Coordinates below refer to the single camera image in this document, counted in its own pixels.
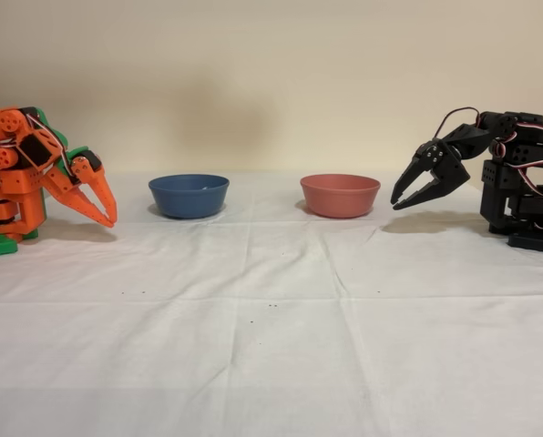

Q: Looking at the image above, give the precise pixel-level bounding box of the pink bowl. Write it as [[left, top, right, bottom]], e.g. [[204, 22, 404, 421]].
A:
[[299, 173, 382, 219]]

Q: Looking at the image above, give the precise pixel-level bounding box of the blue bowl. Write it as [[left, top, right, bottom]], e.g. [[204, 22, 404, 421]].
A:
[[148, 173, 231, 220]]

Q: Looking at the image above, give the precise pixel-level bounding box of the white tablecloth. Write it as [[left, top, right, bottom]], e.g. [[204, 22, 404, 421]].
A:
[[0, 170, 543, 437]]

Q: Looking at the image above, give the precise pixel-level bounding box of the orange arm servo cable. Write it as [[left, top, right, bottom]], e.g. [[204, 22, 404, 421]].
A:
[[25, 112, 80, 184]]

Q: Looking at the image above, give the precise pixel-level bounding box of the black arm servo cable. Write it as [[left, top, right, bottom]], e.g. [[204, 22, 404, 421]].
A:
[[434, 107, 481, 140]]

